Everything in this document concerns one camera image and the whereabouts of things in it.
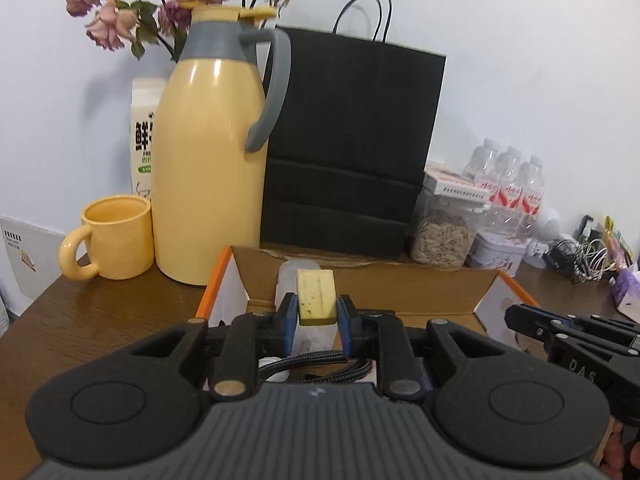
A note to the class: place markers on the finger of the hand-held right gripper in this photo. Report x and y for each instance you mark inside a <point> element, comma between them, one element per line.
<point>525,320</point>
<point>610,324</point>

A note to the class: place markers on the white flat box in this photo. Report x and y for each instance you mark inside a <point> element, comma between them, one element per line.
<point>455,180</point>

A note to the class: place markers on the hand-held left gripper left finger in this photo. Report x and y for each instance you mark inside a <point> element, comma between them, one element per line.
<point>289,325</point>

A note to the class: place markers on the red cardboard box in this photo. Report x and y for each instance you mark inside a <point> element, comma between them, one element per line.
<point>425,295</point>

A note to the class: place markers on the yellow mug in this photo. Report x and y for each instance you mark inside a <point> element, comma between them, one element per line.
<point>120,240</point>

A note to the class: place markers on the yellow sponge block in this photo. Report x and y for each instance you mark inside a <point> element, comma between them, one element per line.
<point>316,295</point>

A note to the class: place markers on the clear water bottle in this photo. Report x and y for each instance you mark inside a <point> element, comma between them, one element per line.
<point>531,185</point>
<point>507,180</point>
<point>484,167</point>

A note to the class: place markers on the black charger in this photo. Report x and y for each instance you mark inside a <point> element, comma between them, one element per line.
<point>586,227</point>

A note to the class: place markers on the yellow thermos jug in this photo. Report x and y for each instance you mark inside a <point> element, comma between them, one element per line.
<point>210,170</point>

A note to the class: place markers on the purple tissue pack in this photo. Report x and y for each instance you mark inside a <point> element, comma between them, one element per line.
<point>629,292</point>

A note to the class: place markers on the black paper bag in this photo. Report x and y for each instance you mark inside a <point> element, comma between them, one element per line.
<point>350,135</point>

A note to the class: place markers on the white robot speaker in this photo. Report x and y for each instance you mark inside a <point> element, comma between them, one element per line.
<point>545,232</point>

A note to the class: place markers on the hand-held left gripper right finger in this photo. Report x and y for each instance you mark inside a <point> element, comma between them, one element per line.
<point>346,325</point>

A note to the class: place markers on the clear jar of seeds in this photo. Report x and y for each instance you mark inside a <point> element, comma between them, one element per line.
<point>442,240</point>

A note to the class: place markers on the clear cotton swab container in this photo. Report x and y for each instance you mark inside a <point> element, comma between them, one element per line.
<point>287,280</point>

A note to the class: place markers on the colourful snack packets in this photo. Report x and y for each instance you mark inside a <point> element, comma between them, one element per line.
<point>617,245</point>

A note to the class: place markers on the white milk carton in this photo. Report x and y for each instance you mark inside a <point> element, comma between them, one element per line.
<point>145,135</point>

